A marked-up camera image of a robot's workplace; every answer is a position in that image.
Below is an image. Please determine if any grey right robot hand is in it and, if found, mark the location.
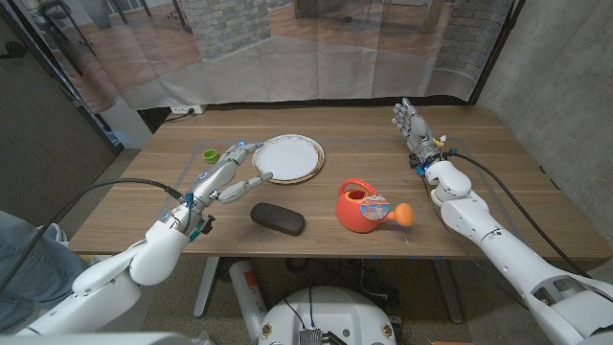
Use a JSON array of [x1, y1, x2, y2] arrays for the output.
[[391, 97, 444, 169]]

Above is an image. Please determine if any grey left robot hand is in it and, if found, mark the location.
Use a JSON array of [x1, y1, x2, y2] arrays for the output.
[[184, 140, 274, 213]]

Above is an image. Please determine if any dark grey glasses case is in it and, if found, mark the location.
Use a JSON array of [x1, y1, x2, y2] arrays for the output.
[[249, 201, 307, 237]]

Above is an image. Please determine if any white robot shoulder cover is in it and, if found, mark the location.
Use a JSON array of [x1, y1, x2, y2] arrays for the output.
[[0, 333, 193, 345]]

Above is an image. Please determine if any white paper plate gold rim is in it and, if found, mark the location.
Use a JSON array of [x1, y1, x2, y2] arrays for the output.
[[251, 133, 326, 186]]

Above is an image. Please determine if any orange toy watering can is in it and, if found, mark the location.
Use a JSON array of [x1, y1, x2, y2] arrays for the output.
[[334, 177, 416, 235]]

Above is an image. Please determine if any white cabinet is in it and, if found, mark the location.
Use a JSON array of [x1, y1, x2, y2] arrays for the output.
[[99, 98, 154, 150]]

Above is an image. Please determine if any grey table leg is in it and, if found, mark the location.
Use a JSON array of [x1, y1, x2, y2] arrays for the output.
[[433, 259, 465, 325], [193, 256, 221, 319]]

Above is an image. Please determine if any black backdrop stand pole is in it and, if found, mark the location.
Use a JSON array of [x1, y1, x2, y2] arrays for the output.
[[468, 0, 527, 105], [0, 0, 124, 154]]

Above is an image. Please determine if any white cylinder orange label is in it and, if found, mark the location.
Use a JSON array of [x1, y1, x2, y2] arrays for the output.
[[228, 260, 268, 342]]

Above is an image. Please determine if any printed room backdrop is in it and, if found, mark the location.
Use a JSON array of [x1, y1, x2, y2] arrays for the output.
[[9, 0, 516, 114]]

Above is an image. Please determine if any white round robot torso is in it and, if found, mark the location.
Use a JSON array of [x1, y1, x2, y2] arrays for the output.
[[258, 286, 397, 345]]

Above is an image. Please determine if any person in blue jeans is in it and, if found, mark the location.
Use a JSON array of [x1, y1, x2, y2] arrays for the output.
[[0, 210, 90, 332]]

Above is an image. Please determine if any black power cord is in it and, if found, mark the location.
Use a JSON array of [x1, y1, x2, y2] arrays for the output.
[[162, 108, 195, 125]]

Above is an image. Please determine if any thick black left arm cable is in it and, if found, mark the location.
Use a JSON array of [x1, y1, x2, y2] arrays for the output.
[[0, 177, 186, 293]]

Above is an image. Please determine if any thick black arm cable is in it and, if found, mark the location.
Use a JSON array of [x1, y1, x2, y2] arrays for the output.
[[447, 151, 593, 279], [0, 177, 186, 293]]

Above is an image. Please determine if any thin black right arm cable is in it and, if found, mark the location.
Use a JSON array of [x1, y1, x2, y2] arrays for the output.
[[420, 176, 533, 312]]

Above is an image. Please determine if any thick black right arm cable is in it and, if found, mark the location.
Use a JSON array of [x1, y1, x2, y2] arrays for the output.
[[447, 151, 593, 279]]

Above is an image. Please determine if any black floor cable bundle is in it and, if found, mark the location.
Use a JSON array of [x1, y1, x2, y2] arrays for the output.
[[284, 258, 401, 312]]

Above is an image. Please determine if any black wall hook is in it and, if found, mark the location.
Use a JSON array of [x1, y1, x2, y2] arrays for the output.
[[0, 40, 28, 60]]

